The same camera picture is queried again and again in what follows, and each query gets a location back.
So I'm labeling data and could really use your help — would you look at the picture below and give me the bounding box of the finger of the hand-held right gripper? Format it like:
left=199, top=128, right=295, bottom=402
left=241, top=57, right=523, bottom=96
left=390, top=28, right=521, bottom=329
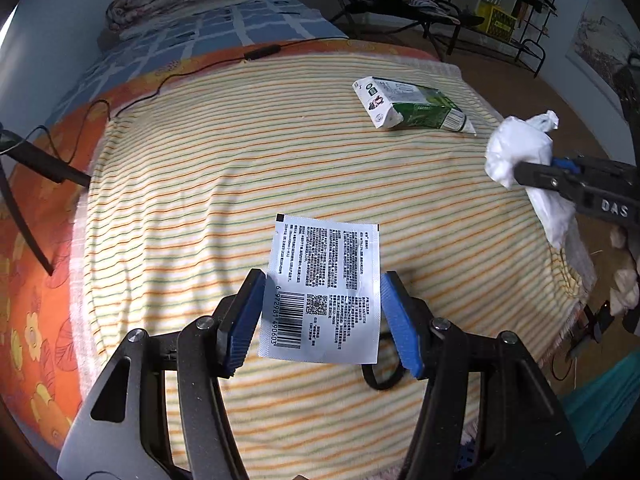
left=552, top=156, right=592, bottom=173
left=515, top=159, right=582, bottom=207

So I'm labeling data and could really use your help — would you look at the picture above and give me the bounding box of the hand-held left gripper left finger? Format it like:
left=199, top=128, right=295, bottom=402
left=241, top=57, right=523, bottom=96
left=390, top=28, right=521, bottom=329
left=57, top=269, right=267, bottom=480

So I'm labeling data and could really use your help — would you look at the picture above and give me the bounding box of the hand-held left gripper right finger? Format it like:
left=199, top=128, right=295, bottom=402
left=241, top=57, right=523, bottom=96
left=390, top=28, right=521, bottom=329
left=380, top=271, right=586, bottom=480

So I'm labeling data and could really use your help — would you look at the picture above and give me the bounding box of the white tissue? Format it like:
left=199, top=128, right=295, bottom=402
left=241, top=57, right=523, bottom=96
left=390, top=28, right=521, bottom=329
left=485, top=110, right=581, bottom=249

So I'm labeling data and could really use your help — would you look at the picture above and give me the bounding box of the white barcode sachet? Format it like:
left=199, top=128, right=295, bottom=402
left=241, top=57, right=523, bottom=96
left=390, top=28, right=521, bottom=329
left=258, top=214, right=382, bottom=365

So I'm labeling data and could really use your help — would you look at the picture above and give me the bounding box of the person's right hand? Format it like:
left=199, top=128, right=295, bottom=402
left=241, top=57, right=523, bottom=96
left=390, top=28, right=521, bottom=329
left=609, top=224, right=640, bottom=317

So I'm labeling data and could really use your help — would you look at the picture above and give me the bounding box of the black clothes rack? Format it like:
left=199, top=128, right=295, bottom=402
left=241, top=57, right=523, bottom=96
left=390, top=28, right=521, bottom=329
left=445, top=0, right=571, bottom=78

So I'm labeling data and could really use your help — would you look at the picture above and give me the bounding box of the green milk carton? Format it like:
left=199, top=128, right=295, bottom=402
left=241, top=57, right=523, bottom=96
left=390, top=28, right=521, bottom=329
left=352, top=76, right=477, bottom=136

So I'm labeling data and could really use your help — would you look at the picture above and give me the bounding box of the yellow striped cloth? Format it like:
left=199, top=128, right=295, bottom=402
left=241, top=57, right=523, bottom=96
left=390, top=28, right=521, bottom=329
left=75, top=52, right=598, bottom=480

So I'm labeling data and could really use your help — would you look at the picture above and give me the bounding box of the yellow crate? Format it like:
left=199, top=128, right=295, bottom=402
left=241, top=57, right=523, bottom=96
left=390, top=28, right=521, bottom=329
left=474, top=2, right=518, bottom=43

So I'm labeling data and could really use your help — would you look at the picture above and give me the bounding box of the black folding chair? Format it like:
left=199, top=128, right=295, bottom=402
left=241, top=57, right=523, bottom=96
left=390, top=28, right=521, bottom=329
left=322, top=0, right=488, bottom=61

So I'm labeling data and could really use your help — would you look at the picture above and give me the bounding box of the teal cloth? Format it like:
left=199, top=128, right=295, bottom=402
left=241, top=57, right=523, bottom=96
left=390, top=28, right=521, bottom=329
left=560, top=350, right=640, bottom=468

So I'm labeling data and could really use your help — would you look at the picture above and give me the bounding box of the orange floral blanket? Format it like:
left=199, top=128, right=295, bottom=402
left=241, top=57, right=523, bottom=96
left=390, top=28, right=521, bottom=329
left=0, top=40, right=451, bottom=456

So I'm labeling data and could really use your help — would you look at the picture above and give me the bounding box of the blue checkered bedsheet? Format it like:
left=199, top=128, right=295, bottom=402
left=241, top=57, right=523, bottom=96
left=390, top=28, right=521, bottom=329
left=50, top=0, right=348, bottom=121

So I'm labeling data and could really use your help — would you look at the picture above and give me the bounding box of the black hair tie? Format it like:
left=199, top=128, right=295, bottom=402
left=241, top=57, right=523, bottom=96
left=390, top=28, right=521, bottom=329
left=361, top=330, right=407, bottom=391

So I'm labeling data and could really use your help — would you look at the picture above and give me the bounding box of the wall poster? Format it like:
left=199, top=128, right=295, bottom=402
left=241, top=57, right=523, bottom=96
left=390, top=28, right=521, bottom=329
left=565, top=0, right=640, bottom=106

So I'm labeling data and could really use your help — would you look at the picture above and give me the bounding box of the black cable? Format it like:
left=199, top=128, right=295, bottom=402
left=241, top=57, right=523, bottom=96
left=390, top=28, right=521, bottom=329
left=25, top=36, right=351, bottom=161

